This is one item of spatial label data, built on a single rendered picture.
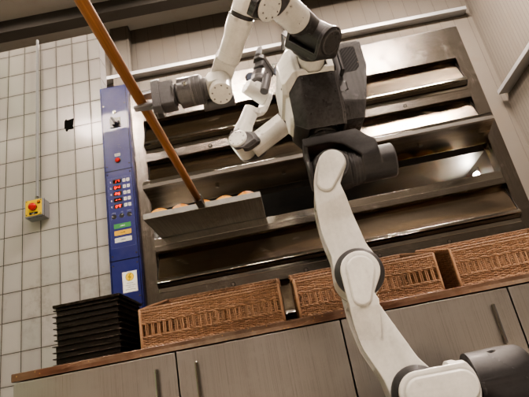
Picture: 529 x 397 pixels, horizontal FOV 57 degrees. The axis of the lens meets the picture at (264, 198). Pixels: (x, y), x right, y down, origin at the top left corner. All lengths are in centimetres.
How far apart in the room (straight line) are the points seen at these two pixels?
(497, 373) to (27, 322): 211
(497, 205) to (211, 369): 160
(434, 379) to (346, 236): 45
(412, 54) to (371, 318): 191
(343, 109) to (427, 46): 150
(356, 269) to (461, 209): 128
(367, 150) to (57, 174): 187
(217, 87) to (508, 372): 108
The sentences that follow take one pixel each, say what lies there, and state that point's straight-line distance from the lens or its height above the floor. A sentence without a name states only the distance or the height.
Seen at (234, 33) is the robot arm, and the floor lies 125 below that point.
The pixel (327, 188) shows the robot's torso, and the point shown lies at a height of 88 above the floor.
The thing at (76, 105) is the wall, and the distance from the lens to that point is 309.
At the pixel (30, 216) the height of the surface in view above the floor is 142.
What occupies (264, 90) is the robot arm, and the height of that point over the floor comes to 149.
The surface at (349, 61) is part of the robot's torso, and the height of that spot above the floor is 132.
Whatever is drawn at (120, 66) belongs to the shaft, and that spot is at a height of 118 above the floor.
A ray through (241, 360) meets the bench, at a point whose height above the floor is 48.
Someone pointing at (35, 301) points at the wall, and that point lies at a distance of 273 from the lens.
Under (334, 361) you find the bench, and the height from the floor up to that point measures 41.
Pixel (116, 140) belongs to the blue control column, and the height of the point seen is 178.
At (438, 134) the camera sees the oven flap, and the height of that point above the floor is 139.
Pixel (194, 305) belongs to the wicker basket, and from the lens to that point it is 191.
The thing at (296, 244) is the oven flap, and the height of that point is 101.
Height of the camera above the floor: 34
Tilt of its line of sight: 22 degrees up
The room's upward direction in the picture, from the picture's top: 11 degrees counter-clockwise
